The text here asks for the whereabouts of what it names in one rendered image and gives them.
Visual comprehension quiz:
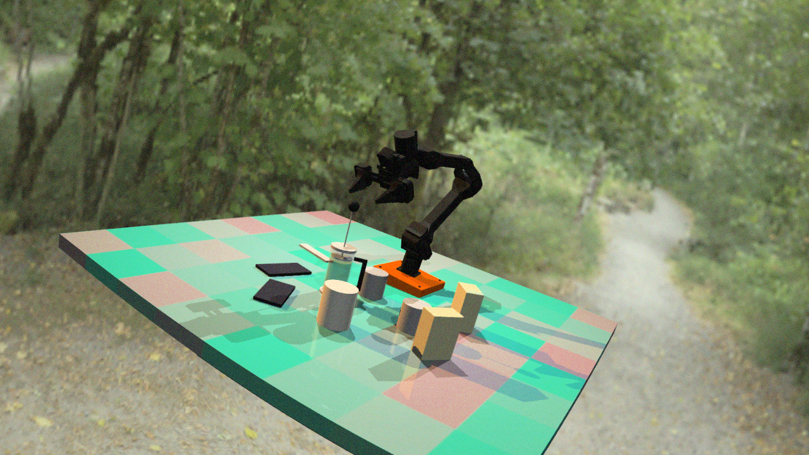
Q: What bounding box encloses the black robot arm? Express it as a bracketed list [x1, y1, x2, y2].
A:
[377, 129, 482, 277]

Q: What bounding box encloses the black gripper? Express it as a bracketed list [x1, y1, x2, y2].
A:
[349, 162, 414, 203]

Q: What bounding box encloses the grey cylinder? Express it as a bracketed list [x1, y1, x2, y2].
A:
[317, 280, 359, 331]
[396, 298, 432, 336]
[358, 267, 389, 300]

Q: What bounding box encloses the cream flat bar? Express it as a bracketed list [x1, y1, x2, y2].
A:
[299, 244, 329, 262]

